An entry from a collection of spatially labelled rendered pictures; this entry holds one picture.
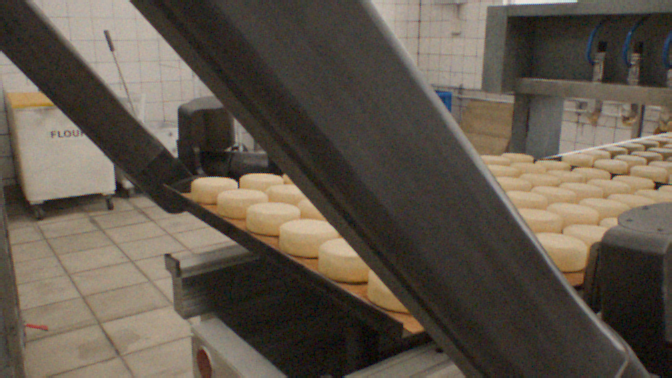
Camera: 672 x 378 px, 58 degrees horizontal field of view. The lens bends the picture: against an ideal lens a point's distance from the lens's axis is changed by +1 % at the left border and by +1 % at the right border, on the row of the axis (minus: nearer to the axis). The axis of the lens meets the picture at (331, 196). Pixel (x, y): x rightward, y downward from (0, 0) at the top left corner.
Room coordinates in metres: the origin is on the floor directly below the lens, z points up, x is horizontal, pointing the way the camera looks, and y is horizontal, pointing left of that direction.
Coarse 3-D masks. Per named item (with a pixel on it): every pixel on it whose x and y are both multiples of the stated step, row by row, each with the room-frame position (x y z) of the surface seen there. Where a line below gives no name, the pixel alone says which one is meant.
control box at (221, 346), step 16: (208, 320) 0.59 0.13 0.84; (192, 336) 0.57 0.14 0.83; (208, 336) 0.55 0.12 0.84; (224, 336) 0.55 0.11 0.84; (192, 352) 0.57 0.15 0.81; (208, 352) 0.53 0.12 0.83; (224, 352) 0.52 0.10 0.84; (240, 352) 0.52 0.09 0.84; (256, 352) 0.52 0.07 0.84; (224, 368) 0.51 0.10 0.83; (240, 368) 0.49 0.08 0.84; (256, 368) 0.49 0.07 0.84; (272, 368) 0.49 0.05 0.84
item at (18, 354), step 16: (0, 208) 1.52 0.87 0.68; (0, 224) 1.52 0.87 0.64; (0, 240) 1.52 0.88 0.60; (0, 256) 1.51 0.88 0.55; (0, 272) 1.51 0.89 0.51; (0, 288) 1.51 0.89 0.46; (16, 320) 1.52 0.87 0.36; (16, 336) 1.52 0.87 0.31; (16, 352) 1.51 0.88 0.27; (16, 368) 1.51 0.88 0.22
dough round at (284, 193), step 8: (280, 184) 0.64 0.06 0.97; (288, 184) 0.64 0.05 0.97; (272, 192) 0.61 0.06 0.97; (280, 192) 0.61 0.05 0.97; (288, 192) 0.61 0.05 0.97; (296, 192) 0.61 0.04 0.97; (272, 200) 0.60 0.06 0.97; (280, 200) 0.60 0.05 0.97; (288, 200) 0.60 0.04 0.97; (296, 200) 0.60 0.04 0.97
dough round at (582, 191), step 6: (564, 186) 0.71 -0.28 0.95; (570, 186) 0.72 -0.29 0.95; (576, 186) 0.72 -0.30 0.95; (582, 186) 0.72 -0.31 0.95; (588, 186) 0.72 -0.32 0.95; (594, 186) 0.72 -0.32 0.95; (576, 192) 0.70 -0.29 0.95; (582, 192) 0.69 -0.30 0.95; (588, 192) 0.69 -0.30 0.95; (594, 192) 0.69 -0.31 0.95; (600, 192) 0.70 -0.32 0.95; (576, 198) 0.69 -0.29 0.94; (582, 198) 0.69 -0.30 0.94; (576, 204) 0.69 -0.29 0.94
